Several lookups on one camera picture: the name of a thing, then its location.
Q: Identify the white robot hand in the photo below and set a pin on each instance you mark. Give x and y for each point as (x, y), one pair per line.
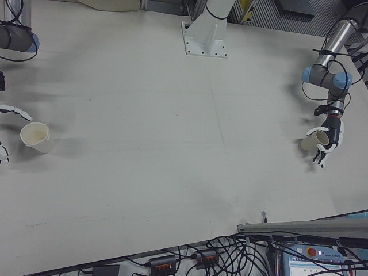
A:
(336, 129)
(17, 110)

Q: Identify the beige paper cup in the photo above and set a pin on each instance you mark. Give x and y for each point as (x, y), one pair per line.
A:
(312, 142)

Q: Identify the white paper cup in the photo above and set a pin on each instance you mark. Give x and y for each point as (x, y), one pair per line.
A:
(43, 145)

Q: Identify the light blue plastic bin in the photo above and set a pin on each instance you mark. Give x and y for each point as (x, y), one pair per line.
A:
(358, 216)

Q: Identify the metal claw tool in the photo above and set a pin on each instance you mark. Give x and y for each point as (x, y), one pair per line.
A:
(263, 216)

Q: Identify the grey teach pendant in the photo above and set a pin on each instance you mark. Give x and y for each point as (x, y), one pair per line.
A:
(304, 261)

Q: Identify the yellow black striped bar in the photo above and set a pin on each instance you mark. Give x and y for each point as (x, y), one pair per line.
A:
(247, 10)

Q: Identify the black rectangular box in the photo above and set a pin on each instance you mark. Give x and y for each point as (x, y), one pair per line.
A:
(106, 270)

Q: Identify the black hub with orange ports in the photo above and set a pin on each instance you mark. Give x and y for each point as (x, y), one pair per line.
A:
(163, 263)
(206, 258)

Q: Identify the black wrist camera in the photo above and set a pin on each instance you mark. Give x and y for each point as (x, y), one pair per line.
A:
(322, 110)

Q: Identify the aluminium profile post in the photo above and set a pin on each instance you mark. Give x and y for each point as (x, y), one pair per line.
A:
(302, 225)

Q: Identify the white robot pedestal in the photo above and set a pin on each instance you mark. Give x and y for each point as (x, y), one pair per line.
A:
(205, 37)

